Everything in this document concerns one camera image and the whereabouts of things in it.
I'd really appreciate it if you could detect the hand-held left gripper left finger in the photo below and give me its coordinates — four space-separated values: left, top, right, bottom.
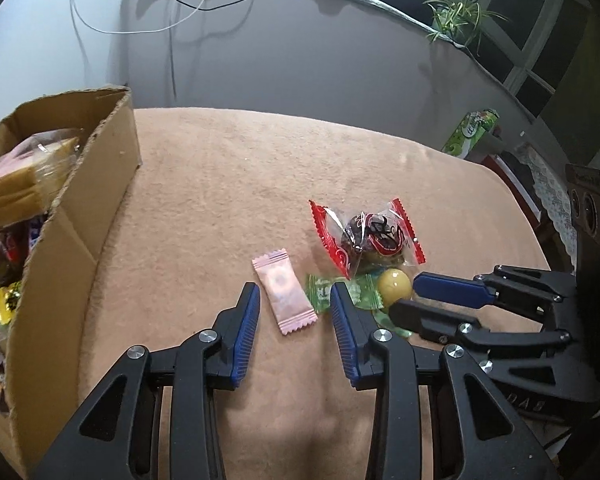
32 282 261 480

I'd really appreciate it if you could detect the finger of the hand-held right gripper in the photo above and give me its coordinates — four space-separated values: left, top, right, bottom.
389 299 577 362
413 263 577 327

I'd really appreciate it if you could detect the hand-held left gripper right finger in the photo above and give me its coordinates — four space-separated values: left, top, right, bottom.
330 283 561 480

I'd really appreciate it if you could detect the yellow ball candy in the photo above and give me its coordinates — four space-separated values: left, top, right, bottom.
377 268 411 307

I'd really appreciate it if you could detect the pink candy packet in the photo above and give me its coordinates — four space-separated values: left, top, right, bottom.
251 248 316 336

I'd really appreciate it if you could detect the brown cardboard box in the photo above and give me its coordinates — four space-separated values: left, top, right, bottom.
0 85 145 479

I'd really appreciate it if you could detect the red green snack packet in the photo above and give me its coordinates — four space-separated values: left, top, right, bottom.
0 230 32 289

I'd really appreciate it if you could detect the clear bread packet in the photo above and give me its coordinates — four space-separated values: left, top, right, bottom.
0 129 86 234

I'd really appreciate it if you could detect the red clear wrapped dark snack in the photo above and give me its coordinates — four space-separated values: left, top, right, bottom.
308 198 427 281

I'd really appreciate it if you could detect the white lace cloth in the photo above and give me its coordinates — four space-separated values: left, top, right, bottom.
514 141 579 272

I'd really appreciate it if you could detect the green drink carton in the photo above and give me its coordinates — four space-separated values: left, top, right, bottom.
441 109 502 159

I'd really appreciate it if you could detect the yellow snack packet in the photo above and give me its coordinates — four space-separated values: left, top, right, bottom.
0 282 24 327

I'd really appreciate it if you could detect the green potted plant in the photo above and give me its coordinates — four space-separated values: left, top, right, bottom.
416 0 510 57

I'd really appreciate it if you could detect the white window frame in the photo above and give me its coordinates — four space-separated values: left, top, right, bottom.
445 0 599 124

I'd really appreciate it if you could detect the black cable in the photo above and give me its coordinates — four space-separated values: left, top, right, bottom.
167 0 282 99

